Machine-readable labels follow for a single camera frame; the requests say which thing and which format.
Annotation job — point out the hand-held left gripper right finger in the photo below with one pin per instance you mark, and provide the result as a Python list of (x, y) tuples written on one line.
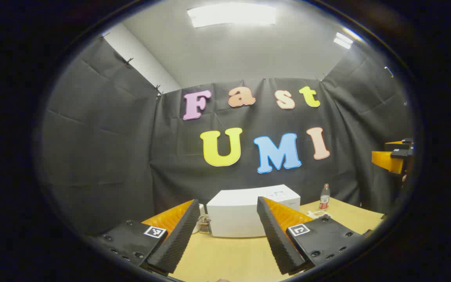
[(276, 239)]

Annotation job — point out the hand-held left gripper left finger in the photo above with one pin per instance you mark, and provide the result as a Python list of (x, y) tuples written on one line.
[(174, 239)]

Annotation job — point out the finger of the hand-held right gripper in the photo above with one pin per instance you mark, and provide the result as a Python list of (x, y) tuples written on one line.
[(399, 145), (386, 160)]

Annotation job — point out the white microwave oven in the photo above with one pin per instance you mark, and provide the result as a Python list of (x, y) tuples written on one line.
[(237, 213)]

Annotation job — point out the white toaster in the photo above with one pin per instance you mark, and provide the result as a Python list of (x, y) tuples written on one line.
[(205, 226)]

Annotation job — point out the clear bottle with red label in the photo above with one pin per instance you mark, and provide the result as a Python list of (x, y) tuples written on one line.
[(324, 197)]

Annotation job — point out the black backdrop cloth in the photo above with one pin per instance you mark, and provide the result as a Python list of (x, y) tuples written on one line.
[(112, 149)]

